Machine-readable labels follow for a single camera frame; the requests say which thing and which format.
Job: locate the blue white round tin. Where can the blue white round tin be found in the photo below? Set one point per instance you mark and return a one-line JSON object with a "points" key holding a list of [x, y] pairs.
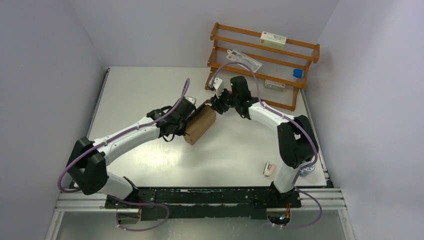
{"points": [[307, 170]]}

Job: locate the orange wooden shelf rack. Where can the orange wooden shelf rack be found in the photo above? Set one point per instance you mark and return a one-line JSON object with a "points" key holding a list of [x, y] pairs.
{"points": [[289, 66]]}

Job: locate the white green box top shelf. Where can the white green box top shelf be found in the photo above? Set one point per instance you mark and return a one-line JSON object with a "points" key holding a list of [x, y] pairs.
{"points": [[272, 40]]}

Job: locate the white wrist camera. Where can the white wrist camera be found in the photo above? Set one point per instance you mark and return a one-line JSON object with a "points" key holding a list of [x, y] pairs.
{"points": [[192, 100], [218, 86]]}

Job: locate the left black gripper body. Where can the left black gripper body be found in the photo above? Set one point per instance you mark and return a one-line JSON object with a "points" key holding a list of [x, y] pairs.
{"points": [[181, 129]]}

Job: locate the brown cardboard box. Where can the brown cardboard box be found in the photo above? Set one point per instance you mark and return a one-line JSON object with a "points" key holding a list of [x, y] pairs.
{"points": [[199, 122]]}

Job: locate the small pink white stapler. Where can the small pink white stapler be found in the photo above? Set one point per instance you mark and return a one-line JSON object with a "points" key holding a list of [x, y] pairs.
{"points": [[269, 169]]}

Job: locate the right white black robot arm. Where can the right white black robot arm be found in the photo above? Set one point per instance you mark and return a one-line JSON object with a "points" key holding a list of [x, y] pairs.
{"points": [[297, 144]]}

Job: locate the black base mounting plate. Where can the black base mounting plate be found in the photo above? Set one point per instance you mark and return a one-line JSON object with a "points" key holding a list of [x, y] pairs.
{"points": [[205, 202]]}

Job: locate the blue cap bottle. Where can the blue cap bottle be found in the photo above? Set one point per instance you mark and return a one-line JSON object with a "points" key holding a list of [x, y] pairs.
{"points": [[298, 73]]}

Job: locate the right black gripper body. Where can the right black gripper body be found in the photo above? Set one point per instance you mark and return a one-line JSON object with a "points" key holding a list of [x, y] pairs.
{"points": [[225, 101]]}

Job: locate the small white box lower shelf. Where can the small white box lower shelf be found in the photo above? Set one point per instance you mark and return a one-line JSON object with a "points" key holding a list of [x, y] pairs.
{"points": [[273, 85]]}

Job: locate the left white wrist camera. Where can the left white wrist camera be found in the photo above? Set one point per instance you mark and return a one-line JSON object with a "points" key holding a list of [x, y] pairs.
{"points": [[192, 100]]}

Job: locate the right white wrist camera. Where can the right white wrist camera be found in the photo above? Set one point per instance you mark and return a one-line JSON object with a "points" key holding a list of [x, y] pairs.
{"points": [[218, 86]]}

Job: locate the clear plastic packet with label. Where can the clear plastic packet with label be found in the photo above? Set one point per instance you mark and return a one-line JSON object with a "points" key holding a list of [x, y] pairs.
{"points": [[243, 60]]}

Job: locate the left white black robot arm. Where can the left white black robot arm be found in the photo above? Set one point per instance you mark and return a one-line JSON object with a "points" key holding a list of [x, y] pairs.
{"points": [[89, 159]]}

